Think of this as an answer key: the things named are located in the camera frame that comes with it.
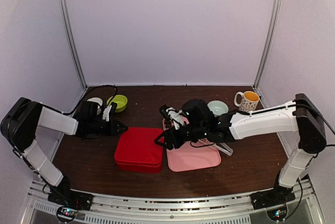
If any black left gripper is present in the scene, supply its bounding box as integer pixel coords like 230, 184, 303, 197
89, 119, 128, 136

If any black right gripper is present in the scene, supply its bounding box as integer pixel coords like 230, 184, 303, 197
154, 123, 207, 150

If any red tin lid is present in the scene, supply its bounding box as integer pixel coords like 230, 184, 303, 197
114, 127, 163, 164

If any red tin box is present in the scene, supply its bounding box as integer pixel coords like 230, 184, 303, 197
115, 161, 162, 174

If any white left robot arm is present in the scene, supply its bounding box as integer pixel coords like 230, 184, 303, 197
1, 97, 128, 205

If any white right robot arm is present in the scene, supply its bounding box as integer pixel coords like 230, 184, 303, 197
154, 93, 327, 204

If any green plastic bowl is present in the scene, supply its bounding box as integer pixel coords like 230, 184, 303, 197
106, 95, 128, 113

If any white ceramic bowl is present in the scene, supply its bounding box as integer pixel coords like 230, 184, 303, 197
87, 97, 103, 116

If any pink plastic tray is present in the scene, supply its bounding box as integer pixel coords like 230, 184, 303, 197
162, 118, 222, 173

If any light blue ceramic bowl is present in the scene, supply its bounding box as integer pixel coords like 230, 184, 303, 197
207, 100, 229, 117

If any white floral mug yellow inside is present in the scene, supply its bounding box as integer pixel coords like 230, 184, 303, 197
234, 91, 260, 112

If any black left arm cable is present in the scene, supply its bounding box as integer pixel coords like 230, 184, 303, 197
61, 85, 118, 116

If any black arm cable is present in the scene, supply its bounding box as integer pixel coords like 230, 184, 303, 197
61, 85, 118, 116
295, 103, 335, 148

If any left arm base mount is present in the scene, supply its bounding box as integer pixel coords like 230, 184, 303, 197
48, 190, 93, 211

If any aluminium front rail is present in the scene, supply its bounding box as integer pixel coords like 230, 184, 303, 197
19, 179, 326, 223

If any aluminium frame post left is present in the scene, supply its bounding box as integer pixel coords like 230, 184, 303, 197
59, 0, 87, 89

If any aluminium frame post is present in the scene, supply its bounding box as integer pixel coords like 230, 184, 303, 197
253, 0, 282, 90
59, 0, 87, 89

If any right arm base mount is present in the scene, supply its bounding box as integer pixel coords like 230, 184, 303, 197
250, 190, 296, 210

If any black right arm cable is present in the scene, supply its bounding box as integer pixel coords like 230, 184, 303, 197
295, 103, 335, 148

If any aluminium frame post right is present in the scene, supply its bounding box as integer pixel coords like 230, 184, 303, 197
253, 0, 282, 90

